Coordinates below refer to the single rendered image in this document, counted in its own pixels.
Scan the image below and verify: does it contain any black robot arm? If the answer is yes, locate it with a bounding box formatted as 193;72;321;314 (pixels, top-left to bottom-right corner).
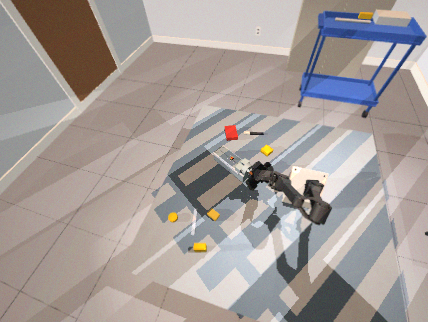
251;161;332;225

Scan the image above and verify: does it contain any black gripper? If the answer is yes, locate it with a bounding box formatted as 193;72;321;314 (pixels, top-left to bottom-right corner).
246;162;274;190

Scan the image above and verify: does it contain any red rectangular block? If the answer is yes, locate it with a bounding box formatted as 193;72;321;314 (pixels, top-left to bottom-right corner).
225;125;238;141

